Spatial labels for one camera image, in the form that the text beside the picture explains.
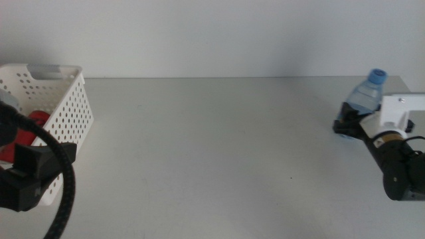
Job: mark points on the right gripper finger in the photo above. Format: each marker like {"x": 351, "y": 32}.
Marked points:
{"x": 345, "y": 127}
{"x": 348, "y": 109}

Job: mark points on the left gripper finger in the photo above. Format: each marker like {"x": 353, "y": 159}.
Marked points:
{"x": 33, "y": 161}

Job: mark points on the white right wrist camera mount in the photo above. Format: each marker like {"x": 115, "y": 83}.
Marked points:
{"x": 395, "y": 106}

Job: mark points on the white perforated plastic basket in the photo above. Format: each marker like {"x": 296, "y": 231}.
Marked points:
{"x": 76, "y": 69}

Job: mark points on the red cola can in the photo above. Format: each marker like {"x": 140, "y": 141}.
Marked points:
{"x": 25, "y": 137}

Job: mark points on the clear water bottle blue cap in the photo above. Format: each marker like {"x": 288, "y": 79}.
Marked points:
{"x": 365, "y": 96}

